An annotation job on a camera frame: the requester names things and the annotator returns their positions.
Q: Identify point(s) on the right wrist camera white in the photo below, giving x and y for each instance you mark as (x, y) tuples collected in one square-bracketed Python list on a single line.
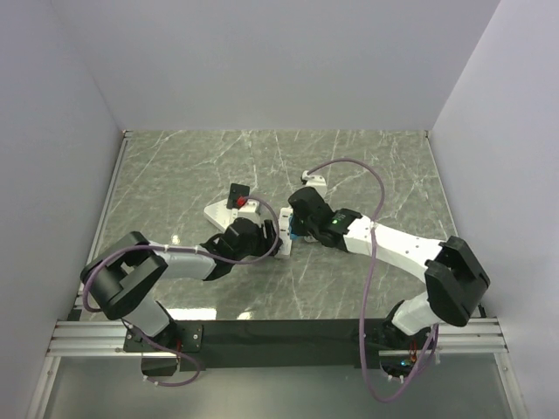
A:
[(318, 182)]

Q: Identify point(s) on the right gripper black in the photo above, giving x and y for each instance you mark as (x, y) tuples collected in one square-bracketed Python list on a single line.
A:
[(296, 228)]

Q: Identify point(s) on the small white power strip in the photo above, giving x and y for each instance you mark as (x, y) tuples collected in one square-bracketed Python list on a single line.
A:
[(219, 215)]

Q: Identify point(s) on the blue plug adapter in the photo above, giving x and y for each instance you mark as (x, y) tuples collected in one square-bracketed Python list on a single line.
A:
[(293, 227)]

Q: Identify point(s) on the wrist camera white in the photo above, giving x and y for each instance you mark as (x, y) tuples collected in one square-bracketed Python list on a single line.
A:
[(249, 209), (318, 182)]

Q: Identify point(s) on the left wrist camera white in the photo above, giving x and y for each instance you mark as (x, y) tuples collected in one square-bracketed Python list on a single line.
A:
[(249, 209)]

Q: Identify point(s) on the black base bar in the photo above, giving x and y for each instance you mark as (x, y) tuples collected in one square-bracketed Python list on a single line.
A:
[(191, 345)]

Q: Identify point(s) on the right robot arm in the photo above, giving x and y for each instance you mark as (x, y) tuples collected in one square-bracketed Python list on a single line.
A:
[(454, 279)]

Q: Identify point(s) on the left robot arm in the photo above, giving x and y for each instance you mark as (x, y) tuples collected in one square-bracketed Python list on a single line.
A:
[(120, 280)]

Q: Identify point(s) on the black socket adapter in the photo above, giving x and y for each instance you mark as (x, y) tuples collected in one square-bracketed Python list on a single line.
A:
[(237, 197)]

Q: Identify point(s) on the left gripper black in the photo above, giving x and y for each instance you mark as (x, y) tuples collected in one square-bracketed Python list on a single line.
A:
[(268, 243)]

